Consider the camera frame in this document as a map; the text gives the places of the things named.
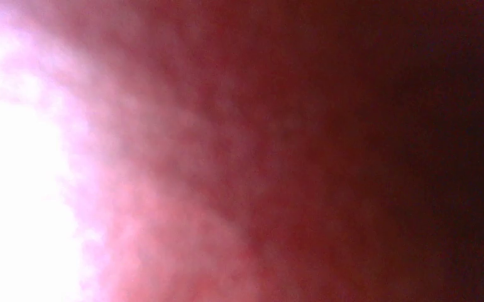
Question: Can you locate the red brown paper bag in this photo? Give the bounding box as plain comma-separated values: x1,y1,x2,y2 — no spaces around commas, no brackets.
0,1,484,301

